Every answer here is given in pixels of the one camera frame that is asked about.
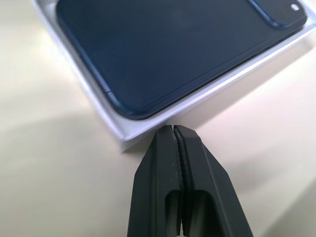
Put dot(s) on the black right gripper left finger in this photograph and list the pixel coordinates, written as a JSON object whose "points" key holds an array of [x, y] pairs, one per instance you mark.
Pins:
{"points": [[155, 185]]}

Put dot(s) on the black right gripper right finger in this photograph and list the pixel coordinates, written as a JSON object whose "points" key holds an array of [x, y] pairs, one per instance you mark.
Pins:
{"points": [[205, 192]]}

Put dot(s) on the dark blue smartphone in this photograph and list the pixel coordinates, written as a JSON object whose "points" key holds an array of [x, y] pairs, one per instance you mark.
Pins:
{"points": [[172, 61]]}

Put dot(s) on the white phone box base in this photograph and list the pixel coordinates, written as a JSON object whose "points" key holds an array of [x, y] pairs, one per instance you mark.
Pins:
{"points": [[86, 74]]}

